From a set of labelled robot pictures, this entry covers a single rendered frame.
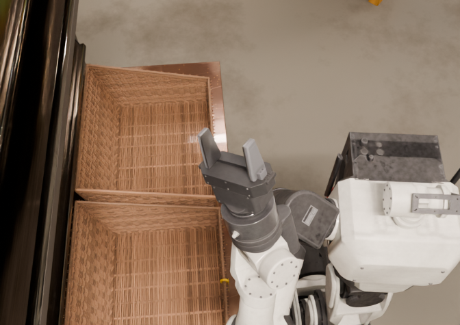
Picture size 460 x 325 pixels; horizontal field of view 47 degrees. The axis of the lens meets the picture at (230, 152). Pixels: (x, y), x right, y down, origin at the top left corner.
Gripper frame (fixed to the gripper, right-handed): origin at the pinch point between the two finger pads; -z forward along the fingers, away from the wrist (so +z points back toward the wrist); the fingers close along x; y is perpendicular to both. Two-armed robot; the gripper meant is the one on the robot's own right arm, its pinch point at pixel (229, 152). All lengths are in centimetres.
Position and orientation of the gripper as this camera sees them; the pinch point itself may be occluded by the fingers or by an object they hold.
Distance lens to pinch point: 77.0
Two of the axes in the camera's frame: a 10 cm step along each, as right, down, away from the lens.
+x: 7.9, 2.1, -5.8
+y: -5.6, 6.3, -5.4
